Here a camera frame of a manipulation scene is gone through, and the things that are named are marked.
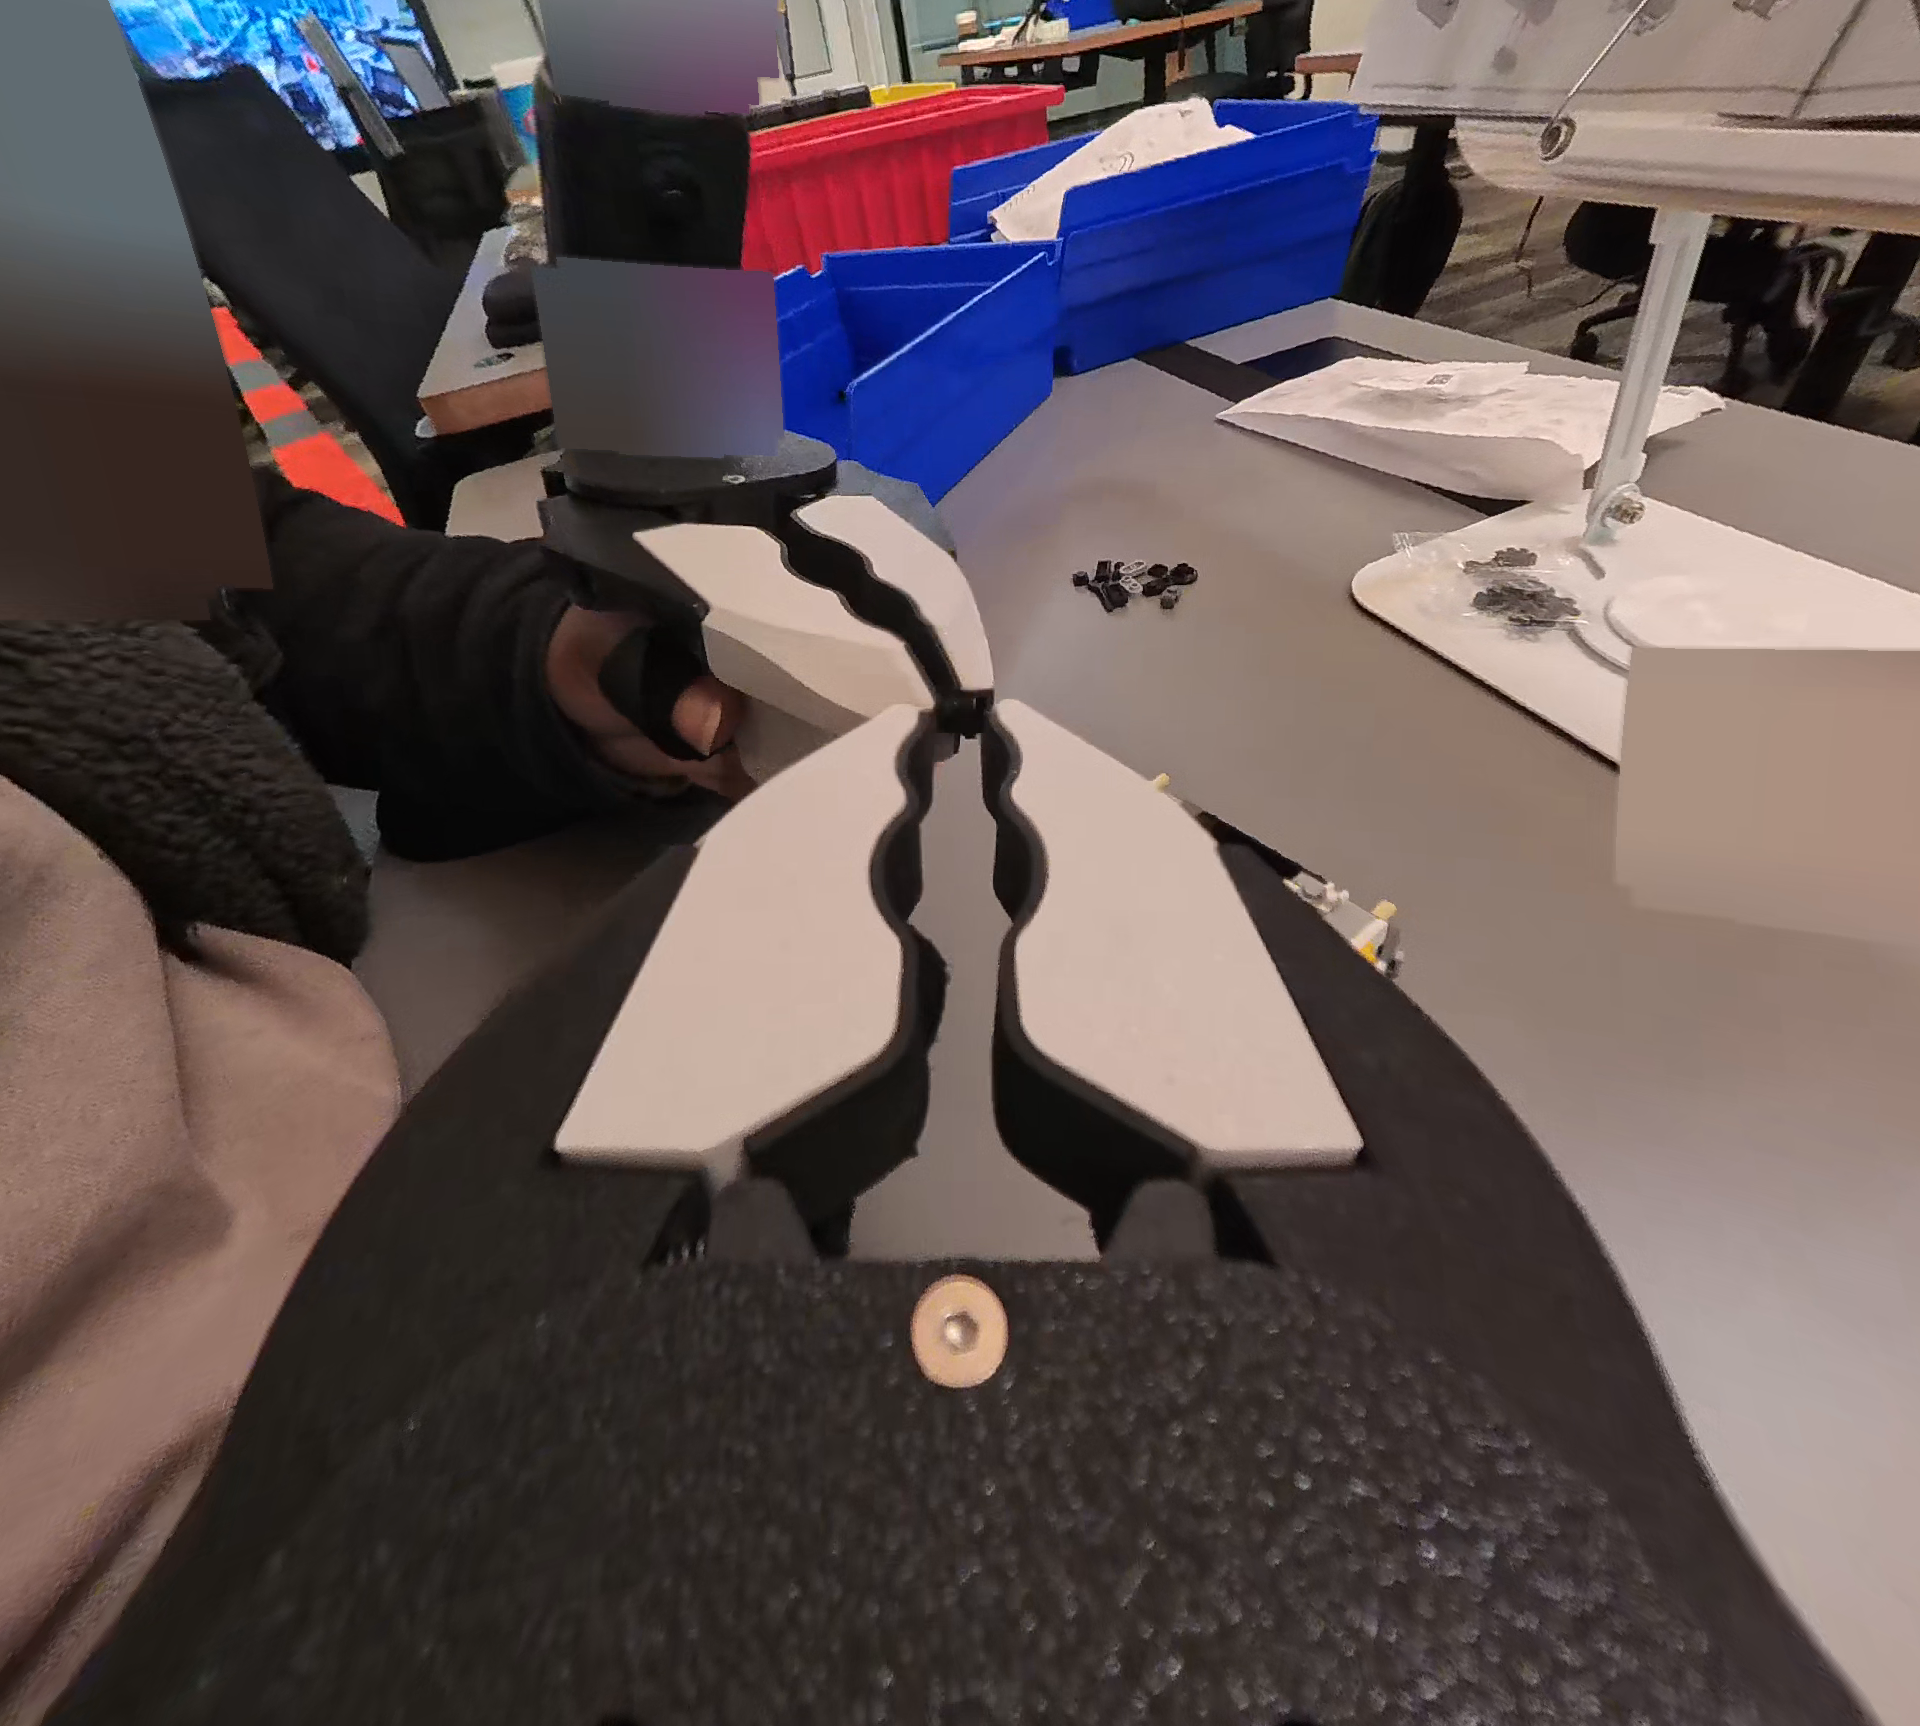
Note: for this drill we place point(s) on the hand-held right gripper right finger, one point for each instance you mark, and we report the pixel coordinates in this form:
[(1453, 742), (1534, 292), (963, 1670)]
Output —
[(1171, 990)]

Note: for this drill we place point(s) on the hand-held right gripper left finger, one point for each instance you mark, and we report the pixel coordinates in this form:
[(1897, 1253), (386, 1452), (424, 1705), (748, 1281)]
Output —
[(751, 990)]

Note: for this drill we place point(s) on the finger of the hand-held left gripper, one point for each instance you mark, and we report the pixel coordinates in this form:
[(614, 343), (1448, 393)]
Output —
[(781, 630), (922, 571)]

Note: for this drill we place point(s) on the small black pin piece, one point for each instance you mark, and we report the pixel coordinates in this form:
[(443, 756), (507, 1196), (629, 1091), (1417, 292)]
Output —
[(960, 707)]

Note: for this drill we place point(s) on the toy brick car chassis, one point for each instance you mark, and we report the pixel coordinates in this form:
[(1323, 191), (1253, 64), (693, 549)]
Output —
[(1359, 924)]

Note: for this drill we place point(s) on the person's left forearm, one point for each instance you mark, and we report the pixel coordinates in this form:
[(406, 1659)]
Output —
[(451, 676)]

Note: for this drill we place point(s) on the grey desk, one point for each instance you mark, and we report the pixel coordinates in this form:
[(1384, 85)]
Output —
[(1651, 1080)]

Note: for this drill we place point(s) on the person's left hand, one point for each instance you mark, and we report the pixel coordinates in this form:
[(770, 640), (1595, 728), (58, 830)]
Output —
[(702, 717)]

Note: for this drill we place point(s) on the pile of small black pieces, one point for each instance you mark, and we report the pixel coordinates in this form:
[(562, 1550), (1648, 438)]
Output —
[(1132, 583)]

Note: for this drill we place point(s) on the small side table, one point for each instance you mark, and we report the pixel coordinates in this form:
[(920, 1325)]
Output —
[(480, 388)]

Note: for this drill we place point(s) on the red plastic bin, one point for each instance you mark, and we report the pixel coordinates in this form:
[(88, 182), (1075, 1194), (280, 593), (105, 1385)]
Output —
[(884, 181)]

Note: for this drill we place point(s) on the orange striped barrier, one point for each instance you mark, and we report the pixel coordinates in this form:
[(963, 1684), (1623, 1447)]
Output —
[(279, 406)]

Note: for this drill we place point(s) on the black chair back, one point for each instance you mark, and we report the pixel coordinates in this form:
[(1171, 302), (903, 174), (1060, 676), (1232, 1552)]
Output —
[(300, 257)]

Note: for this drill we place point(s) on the white printed paper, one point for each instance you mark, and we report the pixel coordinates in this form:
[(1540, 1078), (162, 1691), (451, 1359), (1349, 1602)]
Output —
[(1110, 174)]

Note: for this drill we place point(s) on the yellow plastic bin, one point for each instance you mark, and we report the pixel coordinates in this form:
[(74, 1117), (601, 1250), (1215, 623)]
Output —
[(909, 90)]

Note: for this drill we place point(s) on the white paper bag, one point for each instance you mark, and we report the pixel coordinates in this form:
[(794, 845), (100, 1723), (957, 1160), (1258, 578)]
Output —
[(1424, 420)]

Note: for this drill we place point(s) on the clear bag of pieces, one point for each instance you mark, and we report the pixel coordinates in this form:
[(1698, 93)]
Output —
[(1514, 594)]

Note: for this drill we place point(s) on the background wooden table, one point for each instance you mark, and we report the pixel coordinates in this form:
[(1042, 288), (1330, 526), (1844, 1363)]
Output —
[(1110, 35)]

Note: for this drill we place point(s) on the dark fleece jacket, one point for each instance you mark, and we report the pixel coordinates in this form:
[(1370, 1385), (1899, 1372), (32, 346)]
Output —
[(180, 780)]

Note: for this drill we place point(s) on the monitor screen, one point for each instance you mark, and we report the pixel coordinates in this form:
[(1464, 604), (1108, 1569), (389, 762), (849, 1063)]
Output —
[(241, 30)]

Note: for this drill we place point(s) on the beige hoodie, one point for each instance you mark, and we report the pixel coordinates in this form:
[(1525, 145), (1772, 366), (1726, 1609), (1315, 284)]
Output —
[(150, 1230)]

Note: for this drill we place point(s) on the white stand pole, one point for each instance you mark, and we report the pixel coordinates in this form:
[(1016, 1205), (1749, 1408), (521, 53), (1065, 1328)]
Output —
[(1643, 376)]

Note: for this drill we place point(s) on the white stand tray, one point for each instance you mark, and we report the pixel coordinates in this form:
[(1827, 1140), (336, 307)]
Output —
[(1724, 166)]

